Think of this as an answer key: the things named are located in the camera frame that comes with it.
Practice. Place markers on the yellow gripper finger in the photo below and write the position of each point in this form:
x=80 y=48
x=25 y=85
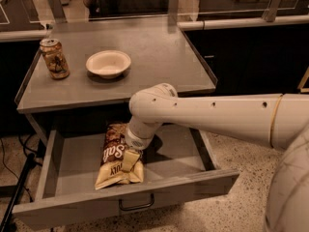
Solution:
x=129 y=160

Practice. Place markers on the brown sea salt chip bag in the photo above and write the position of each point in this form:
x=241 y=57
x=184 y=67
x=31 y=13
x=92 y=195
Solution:
x=110 y=172

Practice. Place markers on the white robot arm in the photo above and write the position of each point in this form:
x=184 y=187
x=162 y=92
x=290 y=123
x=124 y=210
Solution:
x=280 y=121

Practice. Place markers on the grey metal counter cabinet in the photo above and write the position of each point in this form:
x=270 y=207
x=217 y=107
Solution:
x=158 y=50

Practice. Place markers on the white paper bowl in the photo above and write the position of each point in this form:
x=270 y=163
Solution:
x=108 y=64

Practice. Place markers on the brown drink can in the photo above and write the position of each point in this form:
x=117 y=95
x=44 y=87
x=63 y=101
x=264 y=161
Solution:
x=54 y=58

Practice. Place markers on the black pole left floor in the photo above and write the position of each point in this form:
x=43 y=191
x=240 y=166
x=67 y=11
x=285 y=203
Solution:
x=29 y=163

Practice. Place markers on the black drawer handle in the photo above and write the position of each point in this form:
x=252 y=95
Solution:
x=135 y=205

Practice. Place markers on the white horizontal rail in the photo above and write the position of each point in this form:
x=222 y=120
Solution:
x=242 y=22

